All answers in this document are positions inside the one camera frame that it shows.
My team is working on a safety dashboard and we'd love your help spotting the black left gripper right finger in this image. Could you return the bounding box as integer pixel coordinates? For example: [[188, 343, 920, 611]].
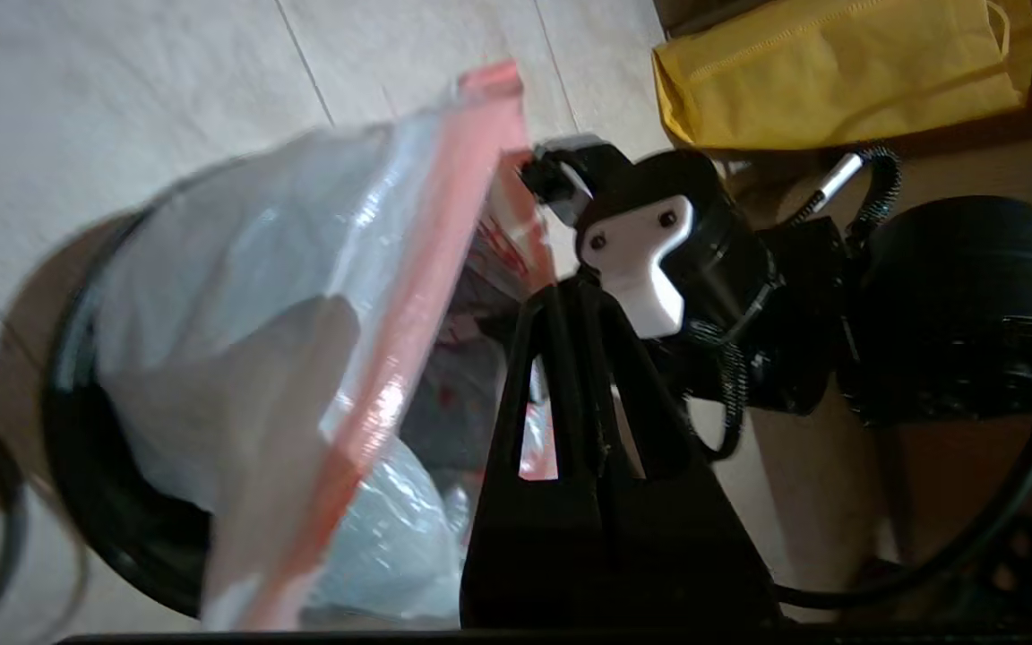
[[574, 278, 781, 628]]

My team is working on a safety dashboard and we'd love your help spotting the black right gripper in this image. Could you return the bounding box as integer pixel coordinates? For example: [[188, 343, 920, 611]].
[[659, 219, 848, 417]]

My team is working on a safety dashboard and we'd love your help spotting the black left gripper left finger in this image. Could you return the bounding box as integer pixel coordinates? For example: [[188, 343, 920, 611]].
[[460, 282, 602, 628]]

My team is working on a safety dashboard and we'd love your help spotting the clear pink-edged new trash bag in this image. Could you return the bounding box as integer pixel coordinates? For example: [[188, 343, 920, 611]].
[[90, 61, 562, 632]]

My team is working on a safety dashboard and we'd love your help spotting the black trash bin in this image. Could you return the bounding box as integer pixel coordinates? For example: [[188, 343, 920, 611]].
[[41, 211, 212, 619]]

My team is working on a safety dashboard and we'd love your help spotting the yellow fabric tote bag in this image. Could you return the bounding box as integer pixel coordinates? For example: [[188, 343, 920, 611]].
[[652, 0, 1032, 151]]

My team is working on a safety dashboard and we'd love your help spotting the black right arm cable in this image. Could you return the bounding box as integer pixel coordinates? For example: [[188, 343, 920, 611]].
[[771, 349, 1032, 612]]

